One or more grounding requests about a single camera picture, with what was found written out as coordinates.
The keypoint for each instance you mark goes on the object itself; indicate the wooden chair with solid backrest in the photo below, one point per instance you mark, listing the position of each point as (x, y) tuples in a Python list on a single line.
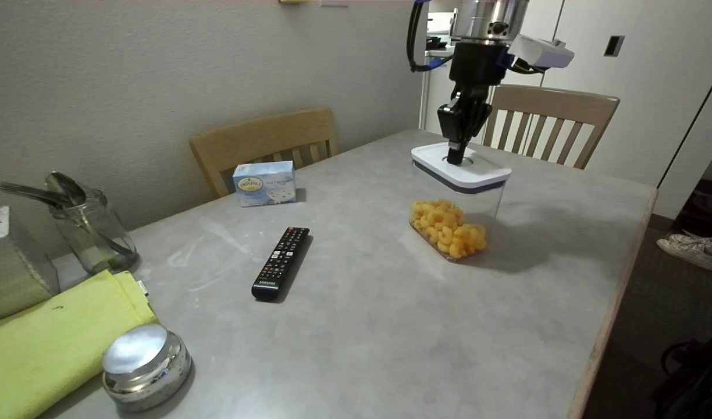
[(255, 140)]

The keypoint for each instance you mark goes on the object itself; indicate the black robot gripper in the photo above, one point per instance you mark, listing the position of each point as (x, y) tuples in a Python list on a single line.
[(477, 73)]

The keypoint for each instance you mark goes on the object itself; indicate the black frame beside table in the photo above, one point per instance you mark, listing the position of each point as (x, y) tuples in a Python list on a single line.
[(696, 375)]

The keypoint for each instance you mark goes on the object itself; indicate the glass utensil jar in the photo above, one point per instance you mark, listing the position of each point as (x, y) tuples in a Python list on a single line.
[(91, 234)]

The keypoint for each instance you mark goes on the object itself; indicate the metal spoon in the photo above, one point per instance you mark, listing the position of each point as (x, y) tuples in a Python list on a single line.
[(68, 187)]

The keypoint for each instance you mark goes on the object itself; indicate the dark bag on floor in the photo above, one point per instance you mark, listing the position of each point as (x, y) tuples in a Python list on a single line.
[(706, 210)]

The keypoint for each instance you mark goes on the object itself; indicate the small black wall plate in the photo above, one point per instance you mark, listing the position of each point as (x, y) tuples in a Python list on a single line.
[(616, 45)]

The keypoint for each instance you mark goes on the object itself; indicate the small light blue box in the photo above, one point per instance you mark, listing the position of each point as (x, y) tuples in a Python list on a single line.
[(263, 182)]

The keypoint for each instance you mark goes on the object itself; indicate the white shoes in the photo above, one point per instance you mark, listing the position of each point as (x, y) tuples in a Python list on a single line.
[(694, 251)]

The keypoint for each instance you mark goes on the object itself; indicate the wooden chair with slatted backrest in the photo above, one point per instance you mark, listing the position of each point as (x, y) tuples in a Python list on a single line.
[(562, 105)]

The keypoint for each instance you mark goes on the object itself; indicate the round silver metal tin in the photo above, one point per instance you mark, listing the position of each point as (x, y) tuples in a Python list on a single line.
[(144, 361)]

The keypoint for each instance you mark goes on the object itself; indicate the white rectangular container lid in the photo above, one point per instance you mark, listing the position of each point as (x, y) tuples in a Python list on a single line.
[(464, 174)]

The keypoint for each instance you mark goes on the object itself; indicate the grey tissue box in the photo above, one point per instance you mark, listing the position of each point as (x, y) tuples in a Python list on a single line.
[(9, 271)]

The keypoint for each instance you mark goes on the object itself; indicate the clear plastic food container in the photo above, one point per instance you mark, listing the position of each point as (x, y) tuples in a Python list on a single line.
[(481, 205)]

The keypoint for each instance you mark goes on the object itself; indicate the lime green cloth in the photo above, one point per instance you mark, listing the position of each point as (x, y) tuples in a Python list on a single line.
[(55, 342)]

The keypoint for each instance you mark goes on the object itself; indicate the yellow snack pieces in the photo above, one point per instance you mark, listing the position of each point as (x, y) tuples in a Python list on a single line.
[(448, 229)]

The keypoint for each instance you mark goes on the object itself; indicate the black TV remote control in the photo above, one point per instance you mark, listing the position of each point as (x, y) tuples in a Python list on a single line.
[(279, 262)]

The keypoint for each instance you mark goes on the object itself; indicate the white kitchen cabinet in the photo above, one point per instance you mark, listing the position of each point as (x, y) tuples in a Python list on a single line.
[(433, 96)]

